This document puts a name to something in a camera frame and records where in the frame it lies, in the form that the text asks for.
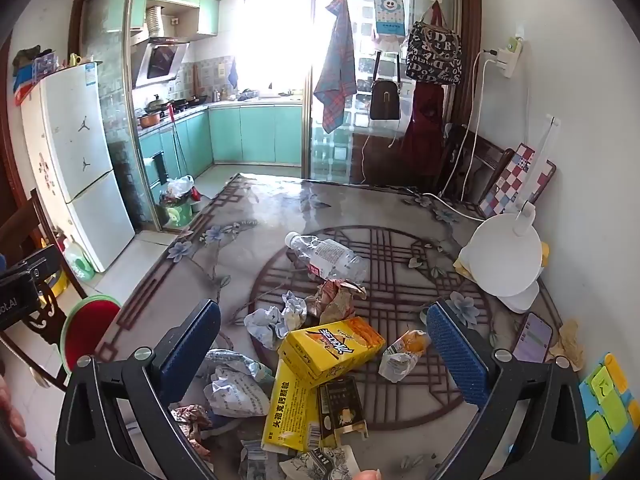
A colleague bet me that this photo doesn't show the crumpled white plastic bag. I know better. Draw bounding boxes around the crumpled white plastic bag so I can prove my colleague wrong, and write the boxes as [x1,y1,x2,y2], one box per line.
[202,349,276,419]
[244,306,291,351]

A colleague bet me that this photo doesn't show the green kitchen waste bin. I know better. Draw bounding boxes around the green kitchen waste bin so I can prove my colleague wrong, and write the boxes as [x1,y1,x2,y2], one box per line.
[159,176,196,226]

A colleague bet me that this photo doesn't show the brown handbag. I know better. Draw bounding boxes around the brown handbag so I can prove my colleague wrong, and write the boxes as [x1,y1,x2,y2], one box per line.
[370,50,402,121]

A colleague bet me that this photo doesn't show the checkered seat cushion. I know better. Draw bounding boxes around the checkered seat cushion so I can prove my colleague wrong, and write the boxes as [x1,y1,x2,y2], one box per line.
[479,142,557,219]

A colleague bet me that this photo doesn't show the brown crumpled snack wrapper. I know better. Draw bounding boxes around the brown crumpled snack wrapper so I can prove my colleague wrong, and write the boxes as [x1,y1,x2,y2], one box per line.
[305,279,366,326]

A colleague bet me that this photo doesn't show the silver vent duct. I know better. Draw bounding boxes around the silver vent duct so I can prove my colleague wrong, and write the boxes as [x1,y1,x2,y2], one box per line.
[146,6,166,39]

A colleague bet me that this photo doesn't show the long yellow medicine box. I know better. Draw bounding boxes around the long yellow medicine box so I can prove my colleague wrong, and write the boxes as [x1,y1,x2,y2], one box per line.
[261,360,321,456]

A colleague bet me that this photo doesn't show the white cable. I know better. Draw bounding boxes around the white cable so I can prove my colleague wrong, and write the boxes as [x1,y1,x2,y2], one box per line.
[420,50,501,222]

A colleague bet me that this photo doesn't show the yellow paper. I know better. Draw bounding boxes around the yellow paper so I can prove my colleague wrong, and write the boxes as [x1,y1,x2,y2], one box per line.
[452,242,551,281]

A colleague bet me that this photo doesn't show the cartoon face paper bag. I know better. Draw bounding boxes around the cartoon face paper bag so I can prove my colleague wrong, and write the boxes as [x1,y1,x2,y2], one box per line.
[372,0,407,39]

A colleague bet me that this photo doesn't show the green wall cabinets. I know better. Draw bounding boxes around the green wall cabinets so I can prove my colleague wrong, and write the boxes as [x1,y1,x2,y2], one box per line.
[145,0,221,37]

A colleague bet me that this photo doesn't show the bread wrapper with orange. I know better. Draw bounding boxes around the bread wrapper with orange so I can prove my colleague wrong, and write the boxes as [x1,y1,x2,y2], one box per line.
[378,330,432,384]

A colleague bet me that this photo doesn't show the dark wooden chair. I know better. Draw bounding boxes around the dark wooden chair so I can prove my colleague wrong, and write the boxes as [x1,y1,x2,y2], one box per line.
[439,124,516,207]

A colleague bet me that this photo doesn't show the crumpled beige tissue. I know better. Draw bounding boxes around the crumpled beige tissue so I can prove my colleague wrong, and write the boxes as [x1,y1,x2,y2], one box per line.
[547,317,584,371]

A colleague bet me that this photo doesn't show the red handled mop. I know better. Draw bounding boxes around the red handled mop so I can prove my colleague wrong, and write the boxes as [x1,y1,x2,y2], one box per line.
[167,102,189,182]

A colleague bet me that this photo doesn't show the plaid hanging towel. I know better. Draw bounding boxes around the plaid hanging towel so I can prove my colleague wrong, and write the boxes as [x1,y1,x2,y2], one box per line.
[313,0,357,134]

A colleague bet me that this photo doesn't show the red and blue box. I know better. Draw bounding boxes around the red and blue box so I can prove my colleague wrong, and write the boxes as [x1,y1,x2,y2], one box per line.
[14,74,37,106]

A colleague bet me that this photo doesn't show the clear plastic bottle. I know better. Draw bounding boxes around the clear plastic bottle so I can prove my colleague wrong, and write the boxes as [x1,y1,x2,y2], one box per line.
[285,231,368,284]

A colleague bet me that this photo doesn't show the white desk lamp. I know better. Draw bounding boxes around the white desk lamp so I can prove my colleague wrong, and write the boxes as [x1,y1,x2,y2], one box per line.
[470,115,559,314]

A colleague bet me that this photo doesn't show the dark cigarette box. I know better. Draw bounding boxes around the dark cigarette box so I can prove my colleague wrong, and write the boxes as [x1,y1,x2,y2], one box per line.
[317,376,370,449]

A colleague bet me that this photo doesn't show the green bin with red inside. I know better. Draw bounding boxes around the green bin with red inside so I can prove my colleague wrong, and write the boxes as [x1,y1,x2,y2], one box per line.
[60,295,123,374]

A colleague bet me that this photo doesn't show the white refrigerator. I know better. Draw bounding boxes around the white refrigerator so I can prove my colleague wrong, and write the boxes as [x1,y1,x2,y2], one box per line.
[20,62,137,274]

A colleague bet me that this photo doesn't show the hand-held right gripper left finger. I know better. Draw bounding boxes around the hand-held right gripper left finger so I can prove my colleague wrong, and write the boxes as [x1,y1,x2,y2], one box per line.
[54,299,222,480]

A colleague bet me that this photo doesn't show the green base cabinets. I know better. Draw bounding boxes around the green base cabinets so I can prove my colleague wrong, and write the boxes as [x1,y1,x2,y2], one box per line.
[137,102,304,182]

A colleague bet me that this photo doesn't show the small crumpled white paper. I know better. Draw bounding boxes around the small crumpled white paper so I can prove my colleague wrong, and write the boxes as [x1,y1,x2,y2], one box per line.
[282,291,309,331]

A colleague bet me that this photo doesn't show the person's left hand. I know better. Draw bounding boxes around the person's left hand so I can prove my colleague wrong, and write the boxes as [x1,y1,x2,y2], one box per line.
[0,374,39,462]

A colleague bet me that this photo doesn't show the smartphone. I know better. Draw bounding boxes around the smartphone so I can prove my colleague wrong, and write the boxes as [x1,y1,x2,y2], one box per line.
[512,311,554,364]

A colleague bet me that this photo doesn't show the carved wooden chair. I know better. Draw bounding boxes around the carved wooden chair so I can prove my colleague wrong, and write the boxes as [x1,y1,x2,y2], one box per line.
[0,189,89,392]

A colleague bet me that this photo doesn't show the black lettered tote bag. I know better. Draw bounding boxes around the black lettered tote bag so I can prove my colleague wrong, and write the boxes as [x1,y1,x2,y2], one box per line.
[406,0,462,86]

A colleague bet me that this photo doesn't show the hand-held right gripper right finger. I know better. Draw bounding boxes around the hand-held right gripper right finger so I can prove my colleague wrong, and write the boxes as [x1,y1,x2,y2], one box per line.
[426,299,592,480]

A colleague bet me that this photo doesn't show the crumpled floral wrapper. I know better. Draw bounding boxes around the crumpled floral wrapper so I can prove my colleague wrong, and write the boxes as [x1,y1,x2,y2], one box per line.
[172,404,216,457]

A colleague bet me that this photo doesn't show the white wall charger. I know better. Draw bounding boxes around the white wall charger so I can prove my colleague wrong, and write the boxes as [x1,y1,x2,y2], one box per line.
[497,35,524,79]

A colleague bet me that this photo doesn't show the green detergent bottle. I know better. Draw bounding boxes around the green detergent bottle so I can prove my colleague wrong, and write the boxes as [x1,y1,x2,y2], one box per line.
[62,237,96,281]

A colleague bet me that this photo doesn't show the printed paper sheet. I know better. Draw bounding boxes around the printed paper sheet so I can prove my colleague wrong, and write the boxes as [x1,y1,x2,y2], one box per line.
[240,440,362,480]

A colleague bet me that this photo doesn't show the range hood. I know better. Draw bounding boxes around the range hood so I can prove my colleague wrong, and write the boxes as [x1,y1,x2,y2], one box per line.
[132,37,191,89]

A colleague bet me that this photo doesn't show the dark cloth bundle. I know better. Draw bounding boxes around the dark cloth bundle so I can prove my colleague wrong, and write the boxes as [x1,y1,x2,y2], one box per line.
[12,46,56,69]

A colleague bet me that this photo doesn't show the dark red garment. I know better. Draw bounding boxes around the dark red garment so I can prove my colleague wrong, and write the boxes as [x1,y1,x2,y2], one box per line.
[399,82,446,172]

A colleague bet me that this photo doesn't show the yellow orange snack box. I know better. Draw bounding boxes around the yellow orange snack box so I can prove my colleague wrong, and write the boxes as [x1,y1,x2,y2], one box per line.
[277,316,387,389]

